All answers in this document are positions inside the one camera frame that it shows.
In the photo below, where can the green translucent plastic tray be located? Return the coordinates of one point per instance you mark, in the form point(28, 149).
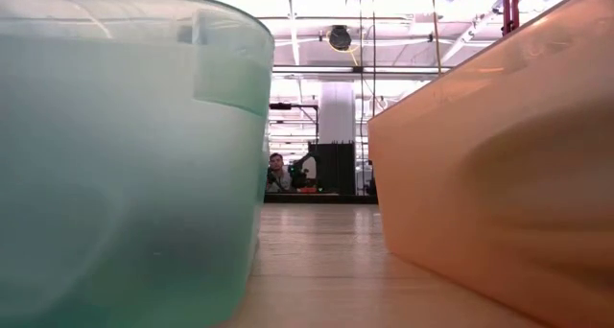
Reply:
point(120, 174)

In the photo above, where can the orange translucent plastic tray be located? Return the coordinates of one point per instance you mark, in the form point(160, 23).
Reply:
point(503, 174)

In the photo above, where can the black background robot arm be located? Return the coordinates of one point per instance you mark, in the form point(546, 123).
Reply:
point(299, 177)

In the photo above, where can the person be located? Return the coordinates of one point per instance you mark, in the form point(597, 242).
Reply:
point(277, 165)

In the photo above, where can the black cabinet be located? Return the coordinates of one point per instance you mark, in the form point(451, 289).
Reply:
point(336, 170)

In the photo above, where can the black round hanging device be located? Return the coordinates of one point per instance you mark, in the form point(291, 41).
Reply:
point(339, 38)

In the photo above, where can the black stand frame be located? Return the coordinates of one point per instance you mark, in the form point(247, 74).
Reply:
point(280, 106)

